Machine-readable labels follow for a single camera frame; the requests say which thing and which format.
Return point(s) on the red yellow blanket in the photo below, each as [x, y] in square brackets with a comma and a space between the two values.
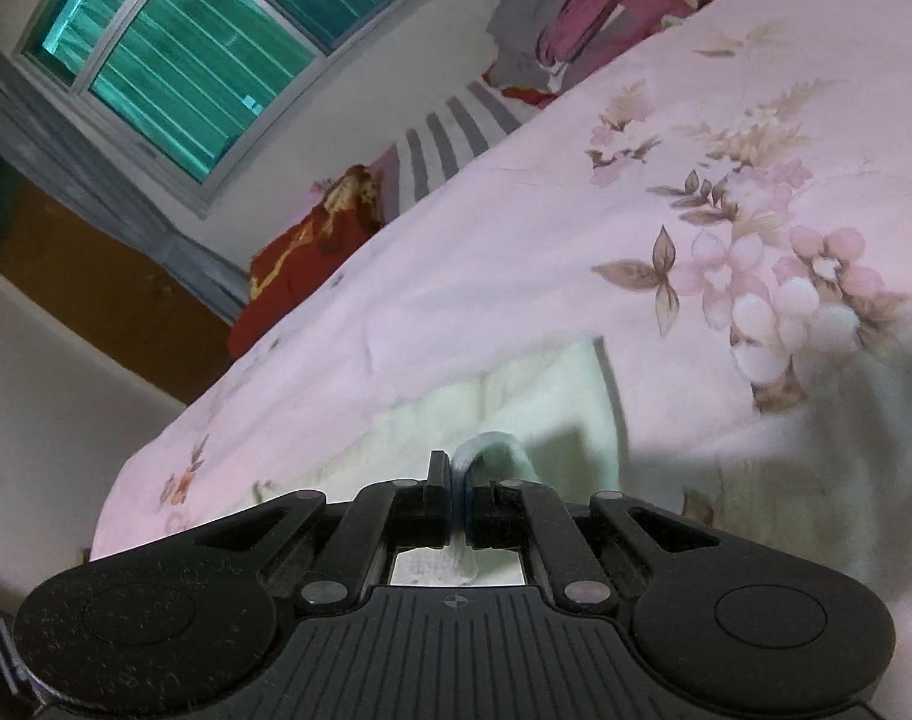
[299, 261]

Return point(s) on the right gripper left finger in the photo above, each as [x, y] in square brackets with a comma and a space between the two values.
[388, 519]

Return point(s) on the pink floral bedsheet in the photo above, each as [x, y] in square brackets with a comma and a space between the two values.
[728, 207]

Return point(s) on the pile of folded clothes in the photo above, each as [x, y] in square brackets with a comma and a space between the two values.
[545, 47]

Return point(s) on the green glass window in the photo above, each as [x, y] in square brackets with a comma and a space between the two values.
[193, 84]

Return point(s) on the striped pillow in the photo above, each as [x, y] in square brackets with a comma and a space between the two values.
[455, 133]

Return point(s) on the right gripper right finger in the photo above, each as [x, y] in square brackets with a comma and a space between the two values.
[546, 533]

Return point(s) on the brown wooden door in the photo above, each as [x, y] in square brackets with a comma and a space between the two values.
[115, 298]

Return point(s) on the white small garment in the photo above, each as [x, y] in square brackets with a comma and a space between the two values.
[551, 417]

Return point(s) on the grey curtain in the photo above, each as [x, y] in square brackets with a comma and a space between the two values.
[49, 151]

